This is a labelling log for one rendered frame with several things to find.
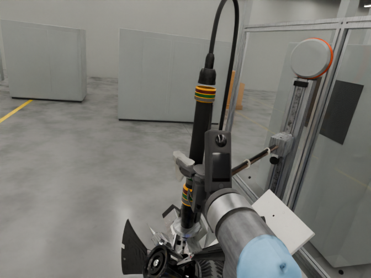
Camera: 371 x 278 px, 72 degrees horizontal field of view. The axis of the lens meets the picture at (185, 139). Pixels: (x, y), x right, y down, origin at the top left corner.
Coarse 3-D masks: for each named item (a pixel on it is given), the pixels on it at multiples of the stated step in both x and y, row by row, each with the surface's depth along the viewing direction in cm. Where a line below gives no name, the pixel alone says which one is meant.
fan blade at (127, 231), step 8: (128, 224) 107; (128, 232) 106; (128, 240) 104; (136, 240) 99; (128, 248) 104; (136, 248) 98; (144, 248) 93; (128, 256) 104; (136, 256) 98; (144, 256) 94; (128, 264) 104; (136, 264) 100; (128, 272) 105; (136, 272) 101
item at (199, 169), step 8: (200, 168) 50; (200, 176) 48; (200, 184) 48; (192, 192) 54; (200, 192) 48; (216, 192) 43; (224, 192) 42; (232, 192) 42; (200, 200) 49; (208, 200) 43; (192, 208) 51; (200, 208) 50; (208, 208) 42; (208, 224) 47
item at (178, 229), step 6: (198, 216) 66; (174, 222) 66; (180, 222) 66; (198, 222) 67; (174, 228) 64; (180, 228) 64; (192, 228) 64; (198, 228) 64; (180, 234) 63; (186, 234) 62; (192, 234) 63
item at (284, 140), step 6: (282, 132) 112; (276, 138) 105; (282, 138) 105; (288, 138) 106; (270, 144) 107; (276, 144) 105; (282, 144) 104; (288, 144) 105; (276, 150) 106; (282, 150) 104; (288, 150) 108; (282, 156) 105
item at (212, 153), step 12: (216, 132) 46; (228, 132) 47; (216, 144) 46; (228, 144) 47; (216, 156) 46; (228, 156) 46; (216, 168) 45; (228, 168) 46; (216, 180) 45; (228, 180) 46
